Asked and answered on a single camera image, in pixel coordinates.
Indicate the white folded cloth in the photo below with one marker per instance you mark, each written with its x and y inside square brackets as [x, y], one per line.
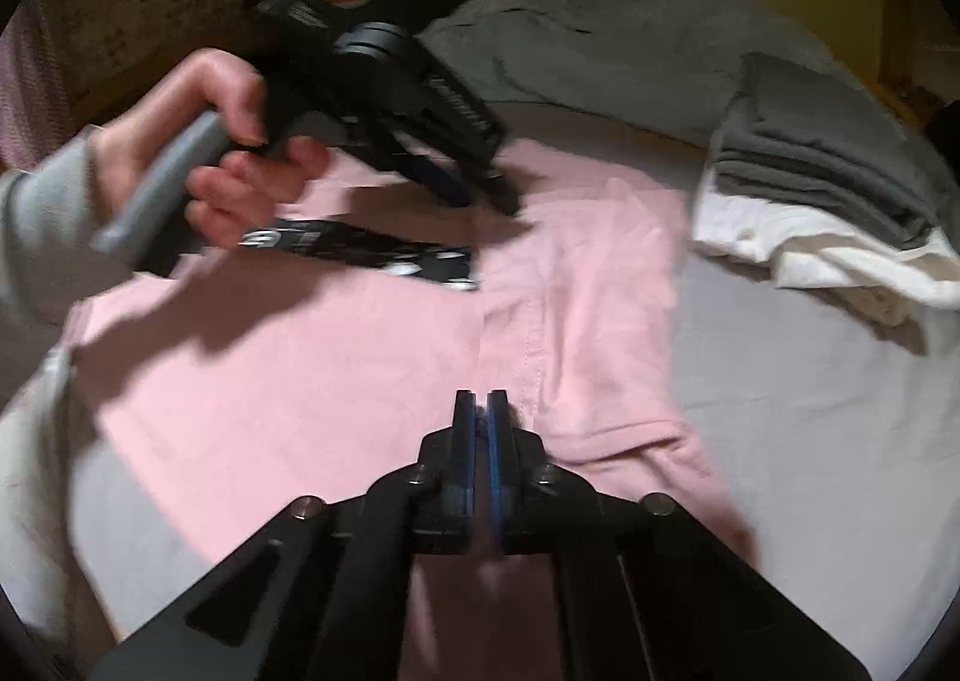
[825, 253]

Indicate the wooden bed frame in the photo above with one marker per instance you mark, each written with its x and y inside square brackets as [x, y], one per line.
[896, 13]

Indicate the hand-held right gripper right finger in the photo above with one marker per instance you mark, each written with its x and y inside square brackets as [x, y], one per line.
[496, 463]

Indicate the grey printed bed sheet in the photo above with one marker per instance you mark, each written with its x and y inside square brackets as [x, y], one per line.
[787, 411]

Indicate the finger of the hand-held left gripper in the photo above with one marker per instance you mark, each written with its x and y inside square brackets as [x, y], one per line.
[495, 190]
[442, 182]

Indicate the person's left hand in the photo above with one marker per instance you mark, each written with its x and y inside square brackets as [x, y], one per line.
[217, 81]

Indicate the red gingham curtain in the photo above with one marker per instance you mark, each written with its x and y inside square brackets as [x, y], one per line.
[30, 88]

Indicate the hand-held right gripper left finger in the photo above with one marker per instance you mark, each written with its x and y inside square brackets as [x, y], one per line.
[465, 463]

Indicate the person's left forearm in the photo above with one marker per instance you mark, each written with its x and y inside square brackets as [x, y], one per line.
[45, 238]

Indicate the stack of folded grey clothes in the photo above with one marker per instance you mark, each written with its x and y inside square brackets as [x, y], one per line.
[817, 148]

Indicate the grey-blue duvet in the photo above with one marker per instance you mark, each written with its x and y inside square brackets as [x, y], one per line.
[600, 28]

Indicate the pink printed t-shirt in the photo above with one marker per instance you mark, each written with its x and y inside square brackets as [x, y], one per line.
[300, 351]

